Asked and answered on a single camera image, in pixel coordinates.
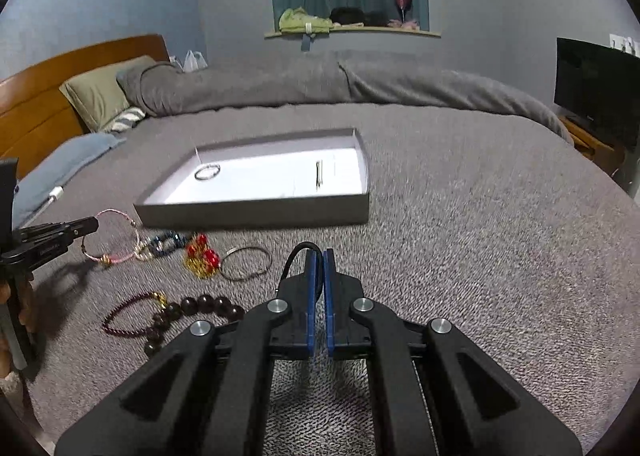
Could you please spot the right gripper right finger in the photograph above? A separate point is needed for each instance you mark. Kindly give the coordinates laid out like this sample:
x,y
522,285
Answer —
x,y
433,391

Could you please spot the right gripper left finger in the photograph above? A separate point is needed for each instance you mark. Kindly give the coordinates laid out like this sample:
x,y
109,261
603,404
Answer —
x,y
207,391

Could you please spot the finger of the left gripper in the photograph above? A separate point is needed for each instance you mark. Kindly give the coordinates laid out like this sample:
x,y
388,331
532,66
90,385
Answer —
x,y
30,248

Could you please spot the small pearl hair clip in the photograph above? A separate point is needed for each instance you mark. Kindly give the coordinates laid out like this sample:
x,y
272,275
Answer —
x,y
142,252

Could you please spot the red bead gold chain jewelry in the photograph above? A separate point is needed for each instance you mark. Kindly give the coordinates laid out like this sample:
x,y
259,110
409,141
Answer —
x,y
200,259

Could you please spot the white pearl hair clip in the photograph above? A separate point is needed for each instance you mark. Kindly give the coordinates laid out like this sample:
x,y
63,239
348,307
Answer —
x,y
319,178

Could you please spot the person's left hand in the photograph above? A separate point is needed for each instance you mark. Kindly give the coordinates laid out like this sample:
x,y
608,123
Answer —
x,y
27,318

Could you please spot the light blue blanket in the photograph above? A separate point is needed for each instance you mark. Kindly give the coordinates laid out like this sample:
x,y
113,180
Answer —
x,y
56,170

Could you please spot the wooden headboard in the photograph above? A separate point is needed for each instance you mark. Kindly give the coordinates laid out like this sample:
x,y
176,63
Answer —
x,y
36,117

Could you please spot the striped grey white pillow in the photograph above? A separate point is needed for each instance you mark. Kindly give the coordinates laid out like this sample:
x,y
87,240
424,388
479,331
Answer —
x,y
124,121

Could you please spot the olive green pillow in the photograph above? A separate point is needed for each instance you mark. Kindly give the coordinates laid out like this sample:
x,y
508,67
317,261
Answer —
x,y
96,95

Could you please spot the grey duvet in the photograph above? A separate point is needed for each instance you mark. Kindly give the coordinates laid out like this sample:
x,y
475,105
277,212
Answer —
x,y
348,77

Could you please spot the grey shallow cardboard tray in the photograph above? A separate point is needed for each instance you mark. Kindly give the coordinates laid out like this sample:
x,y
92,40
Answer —
x,y
263,182

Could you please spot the white plastic bag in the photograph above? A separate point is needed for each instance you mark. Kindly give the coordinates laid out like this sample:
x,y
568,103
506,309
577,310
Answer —
x,y
193,61

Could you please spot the wooden tv stand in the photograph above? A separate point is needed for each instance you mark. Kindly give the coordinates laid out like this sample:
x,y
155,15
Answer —
x,y
604,155

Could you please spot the wooden window shelf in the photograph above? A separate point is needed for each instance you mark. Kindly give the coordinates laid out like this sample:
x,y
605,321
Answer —
x,y
358,30

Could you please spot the green cloth on shelf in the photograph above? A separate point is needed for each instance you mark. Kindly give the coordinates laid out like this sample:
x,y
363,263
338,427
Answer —
x,y
298,21

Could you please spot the black television screen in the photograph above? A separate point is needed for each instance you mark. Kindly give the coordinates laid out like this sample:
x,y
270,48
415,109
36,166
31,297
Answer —
x,y
601,86

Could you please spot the black clothes on shelf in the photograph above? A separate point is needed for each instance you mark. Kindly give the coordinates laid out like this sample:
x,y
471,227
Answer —
x,y
348,16

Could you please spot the white wall hook rack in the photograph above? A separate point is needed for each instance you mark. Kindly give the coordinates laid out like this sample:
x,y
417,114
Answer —
x,y
625,44

